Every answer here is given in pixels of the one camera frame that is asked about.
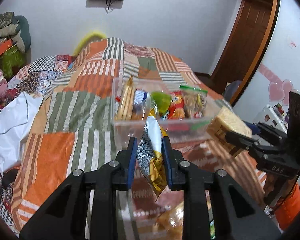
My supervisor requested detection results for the purple label rice cracker pack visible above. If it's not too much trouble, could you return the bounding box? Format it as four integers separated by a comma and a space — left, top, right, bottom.
206, 106, 252, 157

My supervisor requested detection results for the green jelly cup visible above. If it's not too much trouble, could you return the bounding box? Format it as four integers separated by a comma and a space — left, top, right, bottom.
151, 92, 172, 115

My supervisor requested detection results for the yellow white chip bag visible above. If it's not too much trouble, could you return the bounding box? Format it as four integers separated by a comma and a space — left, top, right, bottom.
137, 109, 167, 198

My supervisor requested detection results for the long cracker roll packet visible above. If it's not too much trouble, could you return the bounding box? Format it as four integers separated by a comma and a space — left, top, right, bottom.
115, 76, 136, 121

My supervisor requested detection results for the orange sleeve right forearm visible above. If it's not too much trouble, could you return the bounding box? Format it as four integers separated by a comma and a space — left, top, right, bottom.
274, 184, 300, 230

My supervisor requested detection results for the white refrigerator with stickers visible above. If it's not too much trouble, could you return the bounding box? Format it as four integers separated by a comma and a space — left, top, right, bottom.
253, 105, 288, 133

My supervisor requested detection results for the green sealed cookie bag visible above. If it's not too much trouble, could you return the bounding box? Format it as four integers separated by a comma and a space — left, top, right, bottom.
179, 85, 207, 119

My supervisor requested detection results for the clear plastic storage bin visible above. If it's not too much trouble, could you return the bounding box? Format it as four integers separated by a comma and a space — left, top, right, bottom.
111, 77, 220, 150

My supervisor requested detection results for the red snack packet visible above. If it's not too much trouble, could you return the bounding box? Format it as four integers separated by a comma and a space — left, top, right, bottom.
167, 91, 185, 120

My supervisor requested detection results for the brown wooden door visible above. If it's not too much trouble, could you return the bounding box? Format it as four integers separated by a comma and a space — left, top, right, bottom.
211, 0, 274, 94

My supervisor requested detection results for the white cloth on bed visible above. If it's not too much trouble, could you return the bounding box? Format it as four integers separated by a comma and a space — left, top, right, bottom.
0, 92, 43, 174

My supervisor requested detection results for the blue white snack packet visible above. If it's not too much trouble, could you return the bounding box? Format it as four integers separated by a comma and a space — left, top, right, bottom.
133, 89, 149, 112

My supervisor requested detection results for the patchwork striped bedspread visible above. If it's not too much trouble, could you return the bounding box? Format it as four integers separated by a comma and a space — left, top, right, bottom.
0, 37, 265, 239

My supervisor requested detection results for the pink plush toy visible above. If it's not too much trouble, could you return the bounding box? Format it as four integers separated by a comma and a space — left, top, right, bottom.
0, 70, 7, 101

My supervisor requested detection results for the yellow chair back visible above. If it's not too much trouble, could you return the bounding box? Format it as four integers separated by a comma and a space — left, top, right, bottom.
72, 31, 107, 56

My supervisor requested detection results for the pile of cushions and boxes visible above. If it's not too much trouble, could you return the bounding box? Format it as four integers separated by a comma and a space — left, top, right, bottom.
0, 12, 31, 79

